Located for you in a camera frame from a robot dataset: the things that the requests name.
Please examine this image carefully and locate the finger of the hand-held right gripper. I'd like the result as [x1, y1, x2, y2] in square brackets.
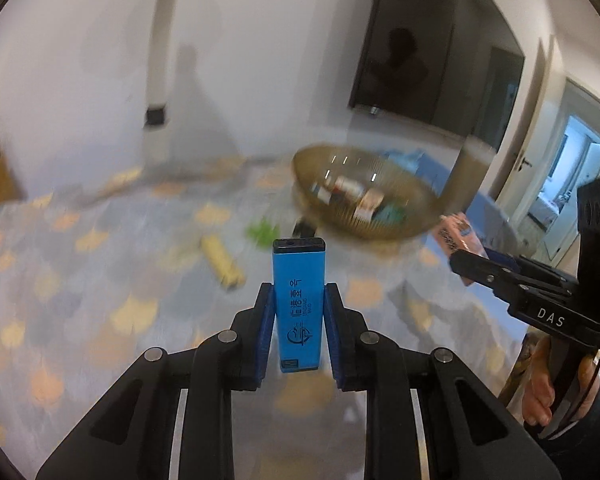
[449, 250, 573, 312]
[481, 247, 577, 288]

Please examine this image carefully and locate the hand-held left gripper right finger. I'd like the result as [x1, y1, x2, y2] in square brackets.
[324, 282, 563, 480]

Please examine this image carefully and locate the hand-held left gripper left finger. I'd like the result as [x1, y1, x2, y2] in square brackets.
[35, 282, 276, 480]

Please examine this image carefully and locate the blue rectangular box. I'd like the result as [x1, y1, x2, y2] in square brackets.
[271, 237, 327, 374]

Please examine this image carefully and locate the person's right forearm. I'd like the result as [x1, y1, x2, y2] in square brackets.
[532, 385, 600, 480]

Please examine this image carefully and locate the person's right hand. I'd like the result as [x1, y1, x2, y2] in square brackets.
[522, 334, 600, 427]

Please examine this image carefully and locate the yellow rectangular block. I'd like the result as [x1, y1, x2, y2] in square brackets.
[200, 235, 247, 289]

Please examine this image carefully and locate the tall brown cylindrical container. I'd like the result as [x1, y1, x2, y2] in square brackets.
[442, 139, 497, 217]

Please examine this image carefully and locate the green toy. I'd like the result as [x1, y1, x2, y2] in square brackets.
[245, 219, 277, 244]

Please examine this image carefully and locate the blue tissue pack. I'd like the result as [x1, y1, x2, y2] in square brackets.
[384, 149, 427, 172]

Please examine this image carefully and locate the white door frame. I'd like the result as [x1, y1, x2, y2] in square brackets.
[492, 35, 600, 266]

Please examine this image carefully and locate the black wall television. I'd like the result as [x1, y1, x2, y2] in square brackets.
[349, 0, 527, 139]

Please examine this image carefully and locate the white wall conduit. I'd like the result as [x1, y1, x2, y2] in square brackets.
[144, 0, 187, 132]

